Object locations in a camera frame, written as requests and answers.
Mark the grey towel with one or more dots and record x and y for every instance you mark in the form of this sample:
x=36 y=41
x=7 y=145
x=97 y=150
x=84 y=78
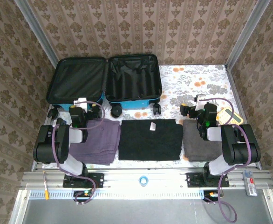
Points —
x=194 y=147

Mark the purple towel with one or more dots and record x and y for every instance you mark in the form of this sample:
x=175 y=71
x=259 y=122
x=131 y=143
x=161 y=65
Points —
x=99 y=144

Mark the black towel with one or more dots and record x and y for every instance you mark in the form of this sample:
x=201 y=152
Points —
x=150 y=144

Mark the blue hard-shell suitcase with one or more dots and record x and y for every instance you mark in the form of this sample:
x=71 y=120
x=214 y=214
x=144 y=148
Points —
x=131 y=79

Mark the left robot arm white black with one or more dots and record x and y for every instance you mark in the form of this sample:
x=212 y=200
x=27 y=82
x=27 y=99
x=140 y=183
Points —
x=48 y=144

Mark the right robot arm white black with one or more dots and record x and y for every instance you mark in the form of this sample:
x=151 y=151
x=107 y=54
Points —
x=239 y=149

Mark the yellow calculator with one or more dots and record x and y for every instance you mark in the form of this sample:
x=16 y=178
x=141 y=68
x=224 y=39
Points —
x=234 y=117

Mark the floral tablecloth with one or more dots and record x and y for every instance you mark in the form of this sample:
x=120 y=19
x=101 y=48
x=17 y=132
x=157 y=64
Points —
x=197 y=77

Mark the black connector board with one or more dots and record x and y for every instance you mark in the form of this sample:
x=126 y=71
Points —
x=83 y=194
x=212 y=194

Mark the blue tape roll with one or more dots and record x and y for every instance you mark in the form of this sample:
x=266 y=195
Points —
x=139 y=181

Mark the grey metal panel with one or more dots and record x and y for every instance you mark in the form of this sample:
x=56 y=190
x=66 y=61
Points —
x=138 y=212

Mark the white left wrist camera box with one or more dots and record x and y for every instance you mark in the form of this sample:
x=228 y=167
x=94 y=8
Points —
x=81 y=103

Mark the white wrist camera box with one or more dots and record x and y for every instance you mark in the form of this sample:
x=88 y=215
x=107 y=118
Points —
x=81 y=103
x=200 y=101

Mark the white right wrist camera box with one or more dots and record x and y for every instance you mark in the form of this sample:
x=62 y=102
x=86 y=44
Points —
x=200 y=101

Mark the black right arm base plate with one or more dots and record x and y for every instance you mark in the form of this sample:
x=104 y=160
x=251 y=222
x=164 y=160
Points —
x=191 y=180

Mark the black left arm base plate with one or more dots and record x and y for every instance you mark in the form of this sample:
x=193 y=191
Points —
x=99 y=179

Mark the aluminium mounting rail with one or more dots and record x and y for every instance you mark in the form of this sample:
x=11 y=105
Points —
x=127 y=179

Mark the aluminium corner post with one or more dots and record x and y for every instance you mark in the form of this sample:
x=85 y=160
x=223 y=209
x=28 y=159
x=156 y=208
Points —
x=245 y=35
x=39 y=35

